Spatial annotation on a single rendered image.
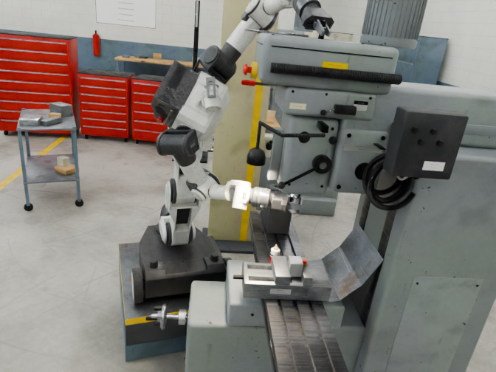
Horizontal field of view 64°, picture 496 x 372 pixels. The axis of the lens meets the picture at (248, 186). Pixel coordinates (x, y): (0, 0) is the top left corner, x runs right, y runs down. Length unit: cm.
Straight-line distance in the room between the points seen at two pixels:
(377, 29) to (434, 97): 32
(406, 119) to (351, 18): 979
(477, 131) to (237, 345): 132
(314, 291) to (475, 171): 74
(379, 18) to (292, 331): 113
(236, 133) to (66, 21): 819
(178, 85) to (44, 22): 957
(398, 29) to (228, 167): 222
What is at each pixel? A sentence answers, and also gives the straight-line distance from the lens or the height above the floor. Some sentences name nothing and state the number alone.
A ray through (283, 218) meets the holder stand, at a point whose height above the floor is 100.
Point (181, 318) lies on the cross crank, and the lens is 196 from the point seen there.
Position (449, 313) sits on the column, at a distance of 195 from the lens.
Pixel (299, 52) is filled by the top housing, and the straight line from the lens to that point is 141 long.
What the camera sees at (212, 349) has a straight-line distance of 190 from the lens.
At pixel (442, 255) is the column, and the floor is 115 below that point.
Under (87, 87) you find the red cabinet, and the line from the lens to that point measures 646.
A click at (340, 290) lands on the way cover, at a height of 88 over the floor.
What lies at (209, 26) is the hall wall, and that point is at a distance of 1051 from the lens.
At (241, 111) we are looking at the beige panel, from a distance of 331.
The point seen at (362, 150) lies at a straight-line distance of 155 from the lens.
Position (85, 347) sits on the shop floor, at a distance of 280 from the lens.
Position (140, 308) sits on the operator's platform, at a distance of 238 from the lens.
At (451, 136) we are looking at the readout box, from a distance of 138.
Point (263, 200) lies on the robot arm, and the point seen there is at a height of 124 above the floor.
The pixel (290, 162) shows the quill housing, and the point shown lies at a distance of 152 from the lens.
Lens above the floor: 192
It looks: 22 degrees down
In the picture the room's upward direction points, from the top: 6 degrees clockwise
